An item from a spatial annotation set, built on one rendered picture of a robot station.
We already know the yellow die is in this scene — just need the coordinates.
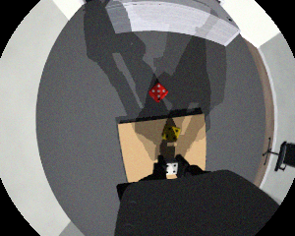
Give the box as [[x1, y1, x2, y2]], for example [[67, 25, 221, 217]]
[[161, 124, 181, 143]]

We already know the tan square mat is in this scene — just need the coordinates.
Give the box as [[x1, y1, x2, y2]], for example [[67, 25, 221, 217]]
[[118, 114, 207, 182]]

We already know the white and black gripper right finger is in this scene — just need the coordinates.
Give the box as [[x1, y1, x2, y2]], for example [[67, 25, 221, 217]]
[[175, 154, 211, 178]]

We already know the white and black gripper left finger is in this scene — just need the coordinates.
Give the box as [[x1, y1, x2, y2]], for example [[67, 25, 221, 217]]
[[116, 155, 167, 203]]

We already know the red die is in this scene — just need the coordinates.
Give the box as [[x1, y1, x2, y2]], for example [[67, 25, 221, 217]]
[[149, 83, 168, 103]]

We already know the white die with black pips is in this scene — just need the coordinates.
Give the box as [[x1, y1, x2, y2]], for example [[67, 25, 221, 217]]
[[164, 157, 178, 175]]

